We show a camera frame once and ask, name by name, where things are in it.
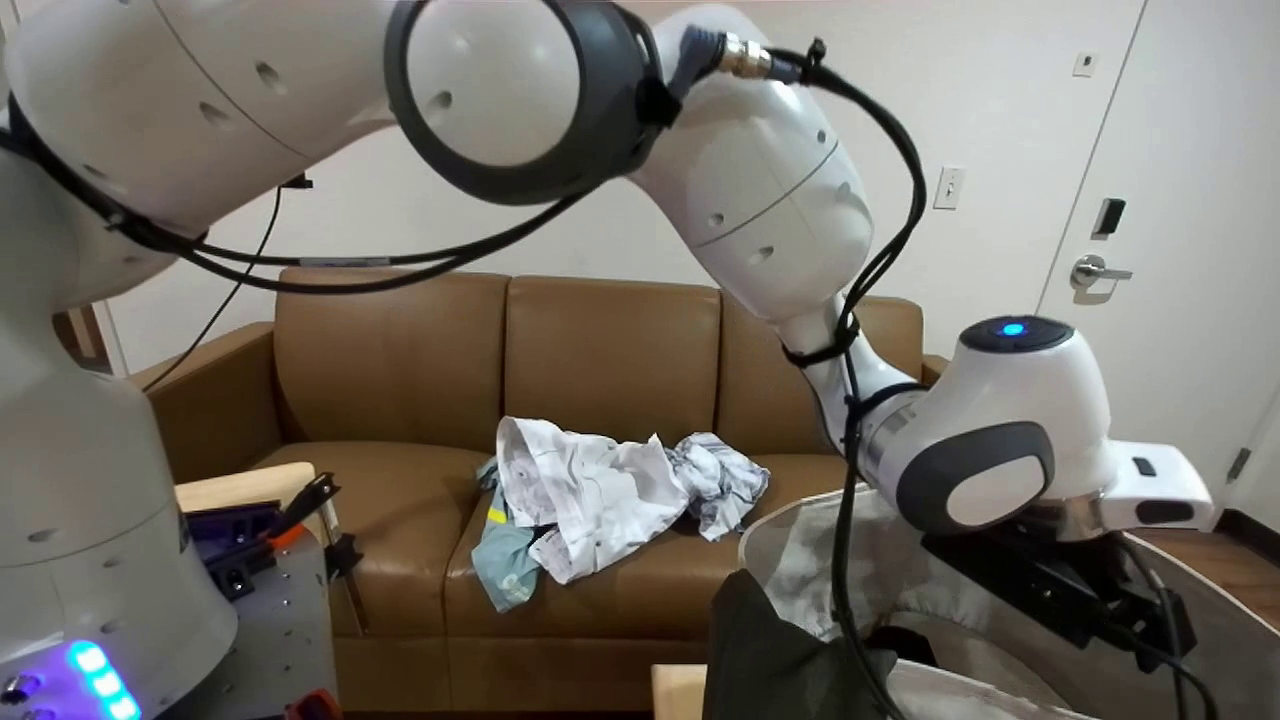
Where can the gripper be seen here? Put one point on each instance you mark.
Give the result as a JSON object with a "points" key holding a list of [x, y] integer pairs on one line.
{"points": [[1135, 600]]}

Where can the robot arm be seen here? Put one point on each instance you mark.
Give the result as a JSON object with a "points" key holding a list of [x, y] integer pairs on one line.
{"points": [[760, 200]]}

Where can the white mesh laundry hamper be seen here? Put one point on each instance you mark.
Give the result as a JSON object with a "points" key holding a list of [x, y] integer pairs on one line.
{"points": [[800, 560]]}

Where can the dark green cloth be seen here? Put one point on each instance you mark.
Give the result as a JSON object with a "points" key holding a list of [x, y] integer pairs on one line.
{"points": [[770, 660]]}

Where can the black door card reader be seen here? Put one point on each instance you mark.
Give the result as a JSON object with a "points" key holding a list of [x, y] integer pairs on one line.
{"points": [[1108, 217]]}

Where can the white grey patterned cloth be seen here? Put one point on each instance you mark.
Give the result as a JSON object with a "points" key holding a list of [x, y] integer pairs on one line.
{"points": [[720, 480]]}

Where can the light wooden table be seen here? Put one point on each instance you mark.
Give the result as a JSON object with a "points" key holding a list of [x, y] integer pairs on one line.
{"points": [[680, 695]]}

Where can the white door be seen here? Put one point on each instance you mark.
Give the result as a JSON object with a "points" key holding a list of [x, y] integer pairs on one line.
{"points": [[1190, 130]]}

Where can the white printed shirt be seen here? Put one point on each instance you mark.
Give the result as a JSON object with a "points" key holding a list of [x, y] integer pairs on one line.
{"points": [[580, 490]]}

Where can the brown leather sofa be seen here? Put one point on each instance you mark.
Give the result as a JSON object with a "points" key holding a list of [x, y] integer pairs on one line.
{"points": [[600, 350]]}

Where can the teal garment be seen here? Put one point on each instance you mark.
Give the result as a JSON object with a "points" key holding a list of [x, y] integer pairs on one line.
{"points": [[505, 560]]}

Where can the black clamp with orange tip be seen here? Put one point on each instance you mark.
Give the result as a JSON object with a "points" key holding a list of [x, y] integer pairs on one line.
{"points": [[320, 510]]}

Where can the red object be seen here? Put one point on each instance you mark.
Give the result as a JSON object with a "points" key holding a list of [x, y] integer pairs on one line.
{"points": [[312, 707]]}

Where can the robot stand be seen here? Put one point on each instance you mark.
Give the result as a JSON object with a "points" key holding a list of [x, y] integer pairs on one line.
{"points": [[280, 630]]}

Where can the light wooden board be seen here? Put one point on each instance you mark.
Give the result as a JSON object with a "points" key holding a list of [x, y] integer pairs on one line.
{"points": [[240, 486]]}

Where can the white wall switch plate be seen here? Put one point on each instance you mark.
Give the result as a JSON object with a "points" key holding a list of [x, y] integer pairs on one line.
{"points": [[949, 187]]}

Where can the small white wall plate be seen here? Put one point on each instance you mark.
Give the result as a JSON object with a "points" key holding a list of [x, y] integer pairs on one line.
{"points": [[1085, 63]]}

